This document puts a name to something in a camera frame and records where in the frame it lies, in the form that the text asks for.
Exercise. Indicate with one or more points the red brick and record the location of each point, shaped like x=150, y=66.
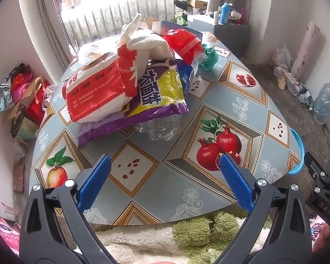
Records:
x=18, y=177

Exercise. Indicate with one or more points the pink printed cloth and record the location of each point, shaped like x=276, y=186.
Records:
x=5, y=233

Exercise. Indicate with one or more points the metal window railing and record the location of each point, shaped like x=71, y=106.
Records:
x=99, y=24

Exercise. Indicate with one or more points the red white plastic bag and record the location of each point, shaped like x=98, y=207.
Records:
x=93, y=93

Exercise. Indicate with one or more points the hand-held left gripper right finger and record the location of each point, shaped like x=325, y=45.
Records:
x=236, y=183

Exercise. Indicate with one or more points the teal patterned cloth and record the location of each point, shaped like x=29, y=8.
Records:
x=4, y=99

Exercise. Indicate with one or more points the blue white carton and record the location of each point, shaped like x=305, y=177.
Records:
x=167, y=27

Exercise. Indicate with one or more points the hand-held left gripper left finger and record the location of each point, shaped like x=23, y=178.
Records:
x=95, y=183

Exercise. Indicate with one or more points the small white bottle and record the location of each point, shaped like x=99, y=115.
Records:
x=216, y=18

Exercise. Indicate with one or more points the blue plastic basket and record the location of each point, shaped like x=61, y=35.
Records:
x=298, y=154

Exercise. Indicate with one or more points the small litter pile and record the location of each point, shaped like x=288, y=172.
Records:
x=291, y=82

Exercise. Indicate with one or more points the fruit print tablecloth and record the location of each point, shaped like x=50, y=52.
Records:
x=154, y=176

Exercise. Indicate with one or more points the large water jug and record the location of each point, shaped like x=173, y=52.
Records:
x=326, y=101

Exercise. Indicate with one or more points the cream cloth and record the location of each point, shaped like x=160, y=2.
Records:
x=151, y=42

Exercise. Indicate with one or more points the grey cabinet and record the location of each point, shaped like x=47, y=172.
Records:
x=231, y=38

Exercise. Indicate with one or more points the crushed clear plastic bottle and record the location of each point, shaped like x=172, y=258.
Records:
x=159, y=129

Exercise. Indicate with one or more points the cream green fuzzy blanket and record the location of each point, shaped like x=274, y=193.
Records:
x=143, y=242

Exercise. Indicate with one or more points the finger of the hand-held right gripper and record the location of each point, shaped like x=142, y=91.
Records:
x=323, y=195

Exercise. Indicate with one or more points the green plastic bag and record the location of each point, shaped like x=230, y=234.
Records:
x=209, y=57

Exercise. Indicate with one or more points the open cardboard box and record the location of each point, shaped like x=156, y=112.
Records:
x=195, y=2

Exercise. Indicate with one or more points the pink flat box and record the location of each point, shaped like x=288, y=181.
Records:
x=310, y=49

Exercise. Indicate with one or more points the red plastic wrapper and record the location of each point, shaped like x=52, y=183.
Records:
x=181, y=42

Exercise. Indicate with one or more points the purple yellow snack bag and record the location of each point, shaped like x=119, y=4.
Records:
x=159, y=93

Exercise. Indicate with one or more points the blue detergent bottle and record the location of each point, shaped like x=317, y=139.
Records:
x=225, y=13

